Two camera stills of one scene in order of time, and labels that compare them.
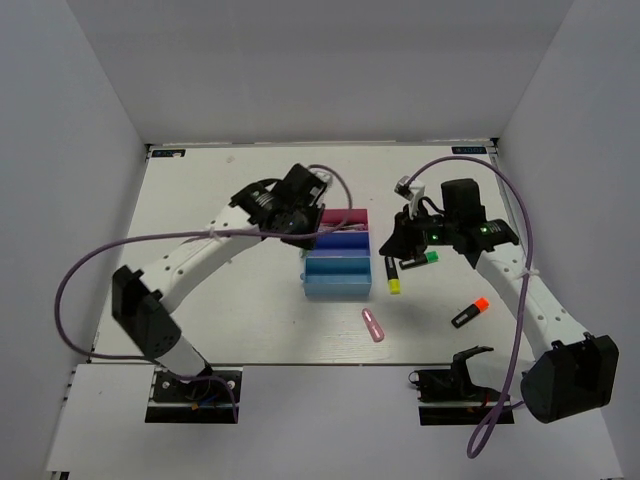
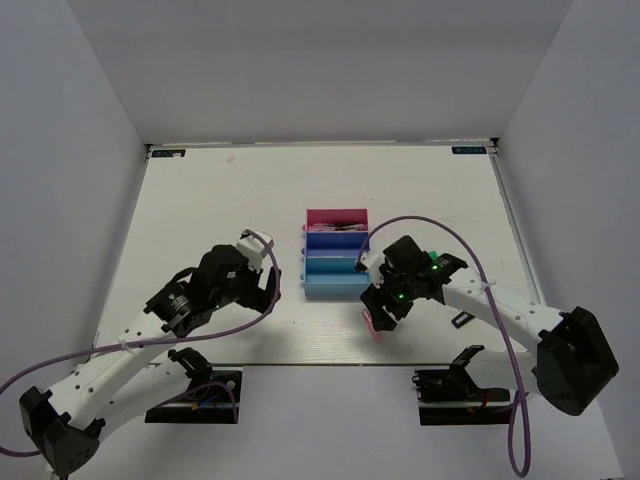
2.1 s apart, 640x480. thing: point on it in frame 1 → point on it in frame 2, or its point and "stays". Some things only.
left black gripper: x=316 y=211 → x=258 y=298
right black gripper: x=403 y=241 → x=371 y=299
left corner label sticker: x=168 y=153 stays
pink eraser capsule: x=374 y=328 stays
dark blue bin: x=345 y=243 stays
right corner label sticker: x=468 y=150 stays
